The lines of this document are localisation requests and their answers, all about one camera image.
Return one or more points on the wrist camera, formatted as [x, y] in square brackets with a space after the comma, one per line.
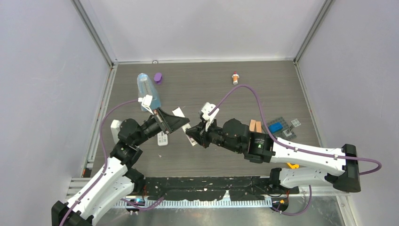
[145, 103]
[208, 113]

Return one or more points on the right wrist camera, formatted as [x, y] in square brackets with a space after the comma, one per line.
[208, 113]

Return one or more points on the left wooden block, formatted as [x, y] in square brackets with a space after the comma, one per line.
[252, 125]

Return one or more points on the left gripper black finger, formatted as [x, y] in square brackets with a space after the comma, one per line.
[170, 114]
[175, 124]

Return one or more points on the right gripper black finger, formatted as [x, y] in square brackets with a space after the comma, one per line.
[198, 129]
[196, 138]

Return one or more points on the purple plastic cap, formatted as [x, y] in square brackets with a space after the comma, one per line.
[158, 77]

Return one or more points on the small toy figurine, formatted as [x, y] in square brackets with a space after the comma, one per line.
[235, 78]

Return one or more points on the right wooden block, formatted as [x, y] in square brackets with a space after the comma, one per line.
[258, 127]

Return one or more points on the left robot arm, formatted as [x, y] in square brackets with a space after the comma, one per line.
[117, 178]

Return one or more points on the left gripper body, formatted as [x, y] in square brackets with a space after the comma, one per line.
[159, 118]

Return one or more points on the blue metronome in plastic wrap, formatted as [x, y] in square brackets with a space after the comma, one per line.
[146, 87]

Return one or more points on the yellow triangular tool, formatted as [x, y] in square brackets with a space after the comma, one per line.
[293, 166]

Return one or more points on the grey lego baseplate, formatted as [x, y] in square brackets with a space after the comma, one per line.
[285, 126]

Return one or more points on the small grey lego piece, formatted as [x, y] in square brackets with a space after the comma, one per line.
[289, 131]

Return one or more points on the wooden block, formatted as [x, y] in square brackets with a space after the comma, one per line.
[258, 127]
[252, 125]

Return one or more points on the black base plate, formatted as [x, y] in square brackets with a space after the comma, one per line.
[244, 188]

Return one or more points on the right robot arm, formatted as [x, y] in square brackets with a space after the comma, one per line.
[336, 167]

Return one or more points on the white remote control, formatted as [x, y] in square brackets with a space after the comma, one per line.
[162, 139]

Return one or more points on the blue lego brick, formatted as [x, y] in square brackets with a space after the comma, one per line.
[275, 127]

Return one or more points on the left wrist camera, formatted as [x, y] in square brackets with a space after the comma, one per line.
[145, 103]

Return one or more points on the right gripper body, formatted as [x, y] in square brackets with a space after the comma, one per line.
[214, 135]

